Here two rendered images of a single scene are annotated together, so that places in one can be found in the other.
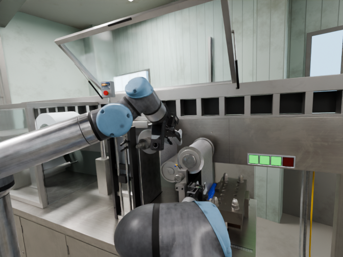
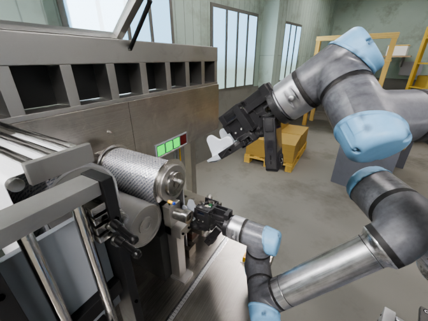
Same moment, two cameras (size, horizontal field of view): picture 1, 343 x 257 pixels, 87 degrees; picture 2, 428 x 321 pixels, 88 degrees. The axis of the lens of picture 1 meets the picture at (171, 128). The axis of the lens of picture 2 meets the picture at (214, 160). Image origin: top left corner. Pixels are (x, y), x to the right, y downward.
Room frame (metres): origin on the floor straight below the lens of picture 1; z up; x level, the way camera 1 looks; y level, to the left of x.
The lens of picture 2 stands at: (0.75, 0.48, 1.59)
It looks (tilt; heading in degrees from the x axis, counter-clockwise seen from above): 25 degrees down; 274
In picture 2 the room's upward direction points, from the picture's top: straight up
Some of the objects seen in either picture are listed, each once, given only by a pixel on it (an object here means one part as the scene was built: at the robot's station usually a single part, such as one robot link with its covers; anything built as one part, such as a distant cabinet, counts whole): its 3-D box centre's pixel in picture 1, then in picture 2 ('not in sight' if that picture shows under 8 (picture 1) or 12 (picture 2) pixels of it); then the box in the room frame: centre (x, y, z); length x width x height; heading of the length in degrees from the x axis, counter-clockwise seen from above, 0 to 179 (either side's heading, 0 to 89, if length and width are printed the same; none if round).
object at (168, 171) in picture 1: (178, 164); (116, 211); (1.08, -0.03, 1.17); 0.26 x 0.12 x 0.12; 155
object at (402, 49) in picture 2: not in sight; (397, 50); (-3.23, -5.74, 1.76); 0.42 x 0.35 x 0.23; 142
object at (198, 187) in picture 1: (195, 196); (214, 218); (0.79, -0.09, 1.12); 0.12 x 0.08 x 0.09; 155
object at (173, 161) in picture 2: (190, 160); (171, 182); (0.92, -0.09, 1.25); 0.15 x 0.01 x 0.15; 65
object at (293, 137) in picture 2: not in sight; (279, 135); (-0.13, -3.27, 0.36); 1.31 x 0.99 x 0.73; 52
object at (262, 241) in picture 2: not in sight; (260, 238); (0.65, -0.02, 1.11); 0.11 x 0.08 x 0.09; 155
